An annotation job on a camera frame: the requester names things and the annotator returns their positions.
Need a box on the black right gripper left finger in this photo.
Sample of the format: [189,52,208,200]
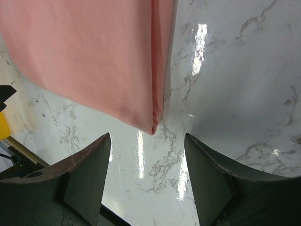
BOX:
[0,132,111,226]

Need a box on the pink t shirt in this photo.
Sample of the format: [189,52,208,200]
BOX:
[0,0,174,135]

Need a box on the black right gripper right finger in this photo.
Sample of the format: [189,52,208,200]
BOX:
[184,134,301,226]

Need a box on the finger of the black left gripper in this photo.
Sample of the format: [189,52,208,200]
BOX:
[0,85,16,111]

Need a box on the yellow plastic tray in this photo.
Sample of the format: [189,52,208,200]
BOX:
[0,113,11,141]

